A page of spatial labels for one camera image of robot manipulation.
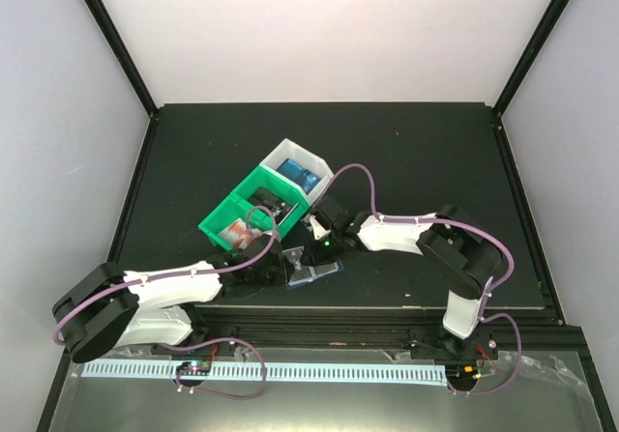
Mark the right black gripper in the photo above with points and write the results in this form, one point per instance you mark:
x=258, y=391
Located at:
x=314, y=257

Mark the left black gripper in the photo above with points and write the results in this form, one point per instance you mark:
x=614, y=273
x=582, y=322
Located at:
x=282, y=275

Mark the blue card holder wallet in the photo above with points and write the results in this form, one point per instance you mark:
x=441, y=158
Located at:
x=323, y=271

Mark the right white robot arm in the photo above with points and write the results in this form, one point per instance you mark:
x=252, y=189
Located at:
x=470, y=261

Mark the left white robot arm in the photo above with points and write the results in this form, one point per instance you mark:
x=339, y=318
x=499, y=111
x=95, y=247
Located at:
x=110, y=307

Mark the orange cards in near bin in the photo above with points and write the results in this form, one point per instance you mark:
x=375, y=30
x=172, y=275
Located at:
x=238, y=234

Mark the black cards in green bin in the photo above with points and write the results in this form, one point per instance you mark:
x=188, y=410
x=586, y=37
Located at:
x=279, y=208

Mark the blue cards in white bin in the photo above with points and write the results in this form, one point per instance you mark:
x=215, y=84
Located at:
x=299, y=175

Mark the near green plastic bin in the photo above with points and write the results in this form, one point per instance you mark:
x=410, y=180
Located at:
x=229, y=209

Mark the green plastic bin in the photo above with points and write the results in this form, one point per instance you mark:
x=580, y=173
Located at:
x=229, y=209
x=267, y=188

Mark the middle green plastic bin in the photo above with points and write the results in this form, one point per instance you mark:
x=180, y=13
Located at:
x=267, y=188

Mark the white plastic bin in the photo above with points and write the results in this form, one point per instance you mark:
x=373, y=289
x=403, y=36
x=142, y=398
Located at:
x=289, y=149

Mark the left controller board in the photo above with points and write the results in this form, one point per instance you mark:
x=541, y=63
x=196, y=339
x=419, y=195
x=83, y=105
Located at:
x=193, y=368

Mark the controller board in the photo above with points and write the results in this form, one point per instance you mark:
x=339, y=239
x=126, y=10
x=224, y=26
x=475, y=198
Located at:
x=469, y=372
x=193, y=368

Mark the right controller board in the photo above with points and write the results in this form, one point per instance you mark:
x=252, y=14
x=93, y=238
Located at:
x=469, y=372

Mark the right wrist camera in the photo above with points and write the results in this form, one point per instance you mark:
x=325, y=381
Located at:
x=327, y=216

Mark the white slotted cable duct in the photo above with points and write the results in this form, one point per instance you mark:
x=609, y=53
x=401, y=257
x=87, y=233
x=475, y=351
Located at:
x=283, y=372

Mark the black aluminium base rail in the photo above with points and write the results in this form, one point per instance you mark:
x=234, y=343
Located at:
x=358, y=328

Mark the left frame post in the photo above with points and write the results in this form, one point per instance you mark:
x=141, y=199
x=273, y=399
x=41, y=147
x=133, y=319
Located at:
x=119, y=49

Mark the frame post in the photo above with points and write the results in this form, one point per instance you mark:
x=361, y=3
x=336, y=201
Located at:
x=119, y=49
x=530, y=53

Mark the right frame post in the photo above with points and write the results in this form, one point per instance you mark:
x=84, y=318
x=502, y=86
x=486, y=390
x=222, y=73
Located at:
x=530, y=53

